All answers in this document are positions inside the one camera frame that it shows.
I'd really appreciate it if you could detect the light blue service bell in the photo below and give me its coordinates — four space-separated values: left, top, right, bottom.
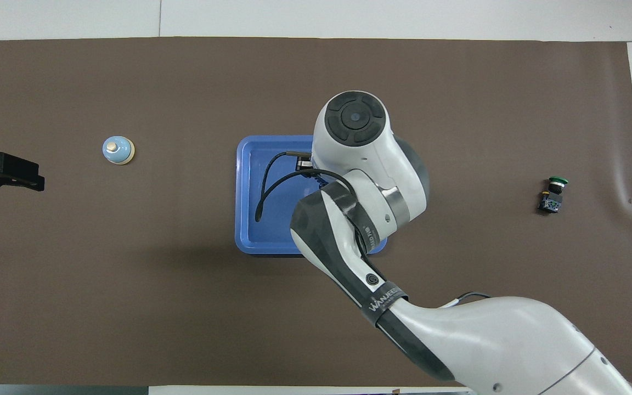
102 136 136 166

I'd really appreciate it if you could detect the green push button switch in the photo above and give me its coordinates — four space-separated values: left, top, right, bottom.
538 176 569 215

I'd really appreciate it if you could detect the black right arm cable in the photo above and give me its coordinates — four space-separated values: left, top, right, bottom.
255 151 374 256

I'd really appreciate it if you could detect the blue plastic tray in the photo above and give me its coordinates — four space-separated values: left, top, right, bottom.
235 135 388 255

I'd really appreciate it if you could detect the brown table mat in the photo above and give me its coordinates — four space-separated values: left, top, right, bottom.
0 37 632 387

